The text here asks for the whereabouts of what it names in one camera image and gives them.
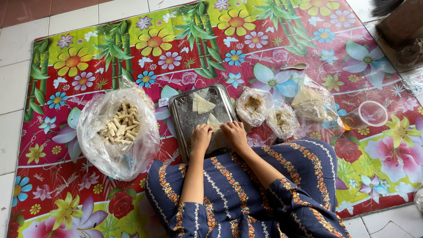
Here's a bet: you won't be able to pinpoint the person's left hand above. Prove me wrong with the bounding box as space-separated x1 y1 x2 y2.
191 124 213 153

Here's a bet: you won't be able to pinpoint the person's right hand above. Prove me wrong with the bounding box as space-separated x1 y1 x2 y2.
220 121 248 152

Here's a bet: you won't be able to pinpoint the rectangular metal tray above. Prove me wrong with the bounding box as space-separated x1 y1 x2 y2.
168 83 240 163

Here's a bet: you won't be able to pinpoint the triangular pastry wrapper sheets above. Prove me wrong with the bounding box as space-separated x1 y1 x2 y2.
192 92 217 115

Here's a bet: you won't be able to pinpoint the plastic bag of brown filling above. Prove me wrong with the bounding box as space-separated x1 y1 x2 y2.
236 87 273 128

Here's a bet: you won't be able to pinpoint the colourful floral plastic mat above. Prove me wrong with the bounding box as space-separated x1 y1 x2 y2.
7 0 423 238

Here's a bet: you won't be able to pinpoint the small bag of rolled pastries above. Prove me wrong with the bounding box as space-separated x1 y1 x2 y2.
266 102 300 139

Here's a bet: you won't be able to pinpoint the navy floral dress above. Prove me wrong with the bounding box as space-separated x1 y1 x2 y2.
145 137 351 238

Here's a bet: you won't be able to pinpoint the pile of rolled pastry sticks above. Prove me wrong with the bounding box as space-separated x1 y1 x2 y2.
97 102 141 146

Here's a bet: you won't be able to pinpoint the plastic bag of pastry wrappers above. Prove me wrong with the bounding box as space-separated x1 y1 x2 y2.
291 74 344 130

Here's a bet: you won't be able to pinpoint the white plastic spoon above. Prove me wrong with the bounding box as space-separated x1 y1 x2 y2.
281 62 307 71

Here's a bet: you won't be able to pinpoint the large plastic bag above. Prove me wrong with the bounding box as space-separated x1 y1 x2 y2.
76 75 161 182

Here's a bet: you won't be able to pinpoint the clear plastic cup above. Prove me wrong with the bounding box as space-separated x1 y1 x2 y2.
342 101 389 131

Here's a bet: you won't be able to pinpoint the clear plastic packet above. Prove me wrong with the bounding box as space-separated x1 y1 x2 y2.
403 68 423 98

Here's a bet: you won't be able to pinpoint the brown cardboard box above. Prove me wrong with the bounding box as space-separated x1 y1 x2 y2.
375 0 423 71

